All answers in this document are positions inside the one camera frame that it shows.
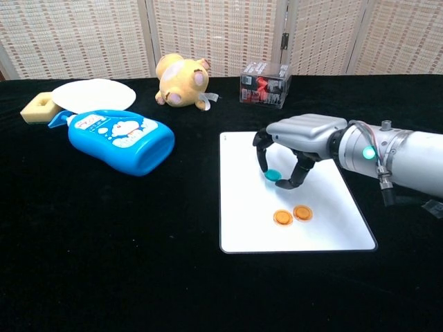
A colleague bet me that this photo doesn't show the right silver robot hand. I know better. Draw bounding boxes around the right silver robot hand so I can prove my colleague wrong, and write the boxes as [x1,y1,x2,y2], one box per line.
[252,113,348,190]

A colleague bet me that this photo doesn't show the orange disc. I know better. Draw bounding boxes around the orange disc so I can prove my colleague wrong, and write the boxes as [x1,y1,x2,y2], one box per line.
[292,205,314,223]
[272,209,293,228]

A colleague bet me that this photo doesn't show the clear plastic box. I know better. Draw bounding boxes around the clear plastic box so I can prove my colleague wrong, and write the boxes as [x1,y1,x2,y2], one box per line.
[239,60,292,110]

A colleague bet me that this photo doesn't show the white magnetic board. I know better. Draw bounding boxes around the white magnetic board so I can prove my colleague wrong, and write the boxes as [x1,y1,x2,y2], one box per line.
[219,130,378,255]

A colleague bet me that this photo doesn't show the yellow plush bear toy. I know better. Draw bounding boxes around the yellow plush bear toy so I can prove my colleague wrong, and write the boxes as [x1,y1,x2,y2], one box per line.
[154,53,219,112]

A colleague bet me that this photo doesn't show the woven folding screen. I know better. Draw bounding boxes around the woven folding screen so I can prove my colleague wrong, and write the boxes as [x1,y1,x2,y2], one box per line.
[0,0,443,81]

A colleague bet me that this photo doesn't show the blue pump bottle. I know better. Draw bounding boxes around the blue pump bottle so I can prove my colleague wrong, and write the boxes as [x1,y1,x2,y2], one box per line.
[47,109,176,178]

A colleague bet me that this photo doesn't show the white round plate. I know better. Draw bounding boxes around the white round plate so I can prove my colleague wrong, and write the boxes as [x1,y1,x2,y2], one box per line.
[51,78,137,113]

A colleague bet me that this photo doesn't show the black tablecloth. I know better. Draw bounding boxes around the black tablecloth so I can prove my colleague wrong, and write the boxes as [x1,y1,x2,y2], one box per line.
[0,73,443,332]

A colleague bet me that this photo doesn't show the yellow sponge with hole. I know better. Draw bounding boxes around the yellow sponge with hole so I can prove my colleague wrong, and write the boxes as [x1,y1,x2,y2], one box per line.
[19,91,60,124]

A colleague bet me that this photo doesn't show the grey wrist cable with connector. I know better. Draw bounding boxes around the grey wrist cable with connector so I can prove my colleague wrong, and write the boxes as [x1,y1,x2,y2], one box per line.
[349,120,396,208]

